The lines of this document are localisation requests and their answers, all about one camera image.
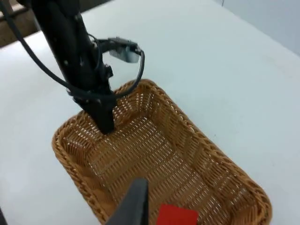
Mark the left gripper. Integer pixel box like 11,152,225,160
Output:
58,41,116,135

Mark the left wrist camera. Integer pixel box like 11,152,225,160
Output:
96,37,143,64

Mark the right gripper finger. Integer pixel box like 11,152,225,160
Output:
106,178,149,225

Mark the black cable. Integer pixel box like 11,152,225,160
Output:
0,0,146,99

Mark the red cube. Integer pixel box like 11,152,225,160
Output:
156,203,199,225

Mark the pale brown wicker basket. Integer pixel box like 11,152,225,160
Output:
51,79,274,225

